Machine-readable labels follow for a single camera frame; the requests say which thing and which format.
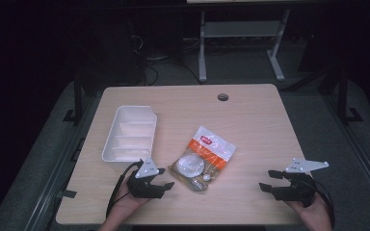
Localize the black floor cables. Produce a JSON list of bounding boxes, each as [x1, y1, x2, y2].
[[131, 33, 204, 87]]

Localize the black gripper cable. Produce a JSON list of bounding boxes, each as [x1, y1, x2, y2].
[[313, 180, 336, 229], [105, 159, 145, 219]]

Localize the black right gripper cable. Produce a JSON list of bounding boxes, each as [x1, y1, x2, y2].
[[313, 180, 336, 229]]

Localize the black metal frame post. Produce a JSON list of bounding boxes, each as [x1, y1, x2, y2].
[[62, 78, 85, 126], [334, 65, 364, 125]]

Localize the white plastic bin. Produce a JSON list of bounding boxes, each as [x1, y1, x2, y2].
[[101, 105, 158, 164]]

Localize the person's right hand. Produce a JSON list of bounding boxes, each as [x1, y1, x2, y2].
[[284, 193, 332, 224]]

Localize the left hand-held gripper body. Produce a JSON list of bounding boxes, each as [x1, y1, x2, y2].
[[126, 157, 162, 199]]

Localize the orange and white snack packet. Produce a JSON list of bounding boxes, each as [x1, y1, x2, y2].
[[168, 125, 238, 193]]

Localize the white metal stand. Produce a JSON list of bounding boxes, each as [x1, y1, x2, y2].
[[198, 9, 292, 84]]

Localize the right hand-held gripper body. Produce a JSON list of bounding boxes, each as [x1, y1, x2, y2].
[[274, 157, 330, 209]]

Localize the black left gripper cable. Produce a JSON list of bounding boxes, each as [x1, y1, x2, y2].
[[105, 159, 145, 219]]

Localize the grey floor rail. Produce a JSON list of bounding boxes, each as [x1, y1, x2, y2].
[[321, 94, 370, 208], [23, 95, 105, 231]]

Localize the person's left hand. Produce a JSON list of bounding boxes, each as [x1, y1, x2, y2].
[[110, 183, 152, 221]]

